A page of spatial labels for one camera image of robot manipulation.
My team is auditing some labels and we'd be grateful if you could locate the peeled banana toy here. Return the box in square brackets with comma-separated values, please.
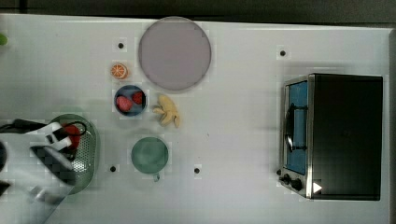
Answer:
[152, 94, 180, 128]

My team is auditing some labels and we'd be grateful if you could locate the black toaster oven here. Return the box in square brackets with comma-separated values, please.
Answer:
[276, 73, 383, 201]

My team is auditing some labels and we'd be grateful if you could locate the grey round plate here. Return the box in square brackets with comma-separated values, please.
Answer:
[138, 17, 212, 91]

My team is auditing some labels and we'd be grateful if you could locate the green cup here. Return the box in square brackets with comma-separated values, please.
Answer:
[131, 137, 169, 182]

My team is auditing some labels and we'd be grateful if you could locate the orange slice toy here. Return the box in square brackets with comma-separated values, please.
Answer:
[110, 63, 129, 79]

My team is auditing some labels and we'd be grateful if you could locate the blue small bowl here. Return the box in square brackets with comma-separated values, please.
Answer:
[113, 85, 147, 117]

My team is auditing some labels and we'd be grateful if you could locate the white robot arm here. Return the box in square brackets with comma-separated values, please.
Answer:
[1, 133, 77, 224]

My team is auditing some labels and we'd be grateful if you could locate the green lime toy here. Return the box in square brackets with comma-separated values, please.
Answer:
[0, 34, 8, 46]

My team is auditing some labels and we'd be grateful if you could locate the red ketchup bottle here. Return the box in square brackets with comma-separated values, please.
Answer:
[63, 124, 80, 152]

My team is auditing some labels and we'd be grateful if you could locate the red strawberry toy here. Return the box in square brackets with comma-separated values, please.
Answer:
[132, 91, 143, 105]

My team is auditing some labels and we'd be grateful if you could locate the pink strawberry toy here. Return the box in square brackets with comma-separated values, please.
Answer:
[116, 96, 133, 112]

